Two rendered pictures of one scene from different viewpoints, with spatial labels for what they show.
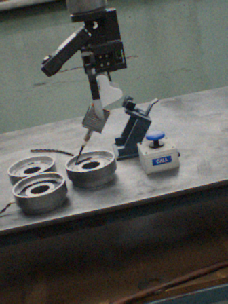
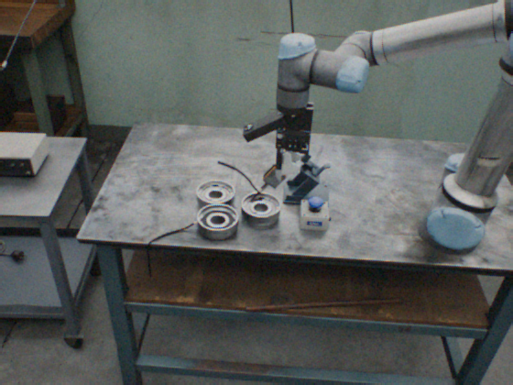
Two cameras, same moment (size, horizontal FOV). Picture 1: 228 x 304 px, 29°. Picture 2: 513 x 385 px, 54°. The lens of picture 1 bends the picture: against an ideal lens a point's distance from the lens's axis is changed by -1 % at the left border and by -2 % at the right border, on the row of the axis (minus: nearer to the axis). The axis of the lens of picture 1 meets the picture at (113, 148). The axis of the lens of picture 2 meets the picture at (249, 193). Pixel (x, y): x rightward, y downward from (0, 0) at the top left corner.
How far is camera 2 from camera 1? 51 cm
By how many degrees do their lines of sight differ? 16
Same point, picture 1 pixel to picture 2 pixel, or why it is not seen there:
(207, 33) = not seen: hidden behind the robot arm
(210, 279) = (324, 313)
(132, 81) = not seen: hidden behind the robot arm
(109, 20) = (306, 115)
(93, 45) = (288, 130)
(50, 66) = (250, 136)
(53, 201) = (225, 235)
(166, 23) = (391, 11)
